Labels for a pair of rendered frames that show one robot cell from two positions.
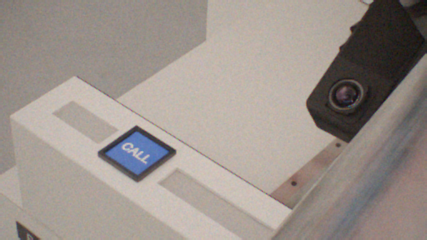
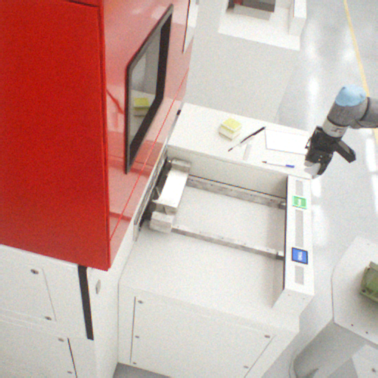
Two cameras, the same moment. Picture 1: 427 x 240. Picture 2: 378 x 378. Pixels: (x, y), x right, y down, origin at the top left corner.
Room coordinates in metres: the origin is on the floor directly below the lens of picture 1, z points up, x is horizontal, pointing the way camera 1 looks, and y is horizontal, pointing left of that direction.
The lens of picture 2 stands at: (1.47, 0.48, 1.97)
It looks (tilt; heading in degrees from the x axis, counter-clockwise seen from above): 46 degrees down; 235
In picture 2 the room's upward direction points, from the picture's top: 11 degrees clockwise
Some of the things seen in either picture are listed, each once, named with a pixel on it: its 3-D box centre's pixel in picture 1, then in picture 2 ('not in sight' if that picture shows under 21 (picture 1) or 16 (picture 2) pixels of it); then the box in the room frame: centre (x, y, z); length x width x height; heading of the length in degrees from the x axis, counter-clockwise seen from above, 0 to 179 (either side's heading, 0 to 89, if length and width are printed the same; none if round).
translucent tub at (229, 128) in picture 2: not in sight; (230, 129); (0.57, -0.58, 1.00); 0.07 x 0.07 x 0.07; 25
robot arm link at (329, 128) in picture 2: not in sight; (335, 126); (0.52, -0.13, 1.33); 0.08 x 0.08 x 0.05
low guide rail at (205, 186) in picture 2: not in sight; (221, 190); (0.69, -0.39, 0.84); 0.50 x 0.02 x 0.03; 141
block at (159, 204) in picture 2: not in sight; (167, 204); (0.97, -0.35, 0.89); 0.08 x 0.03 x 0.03; 141
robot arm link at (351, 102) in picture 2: not in sight; (347, 105); (0.52, -0.13, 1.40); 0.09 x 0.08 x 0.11; 145
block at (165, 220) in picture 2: not in sight; (162, 219); (1.02, -0.28, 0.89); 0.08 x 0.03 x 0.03; 141
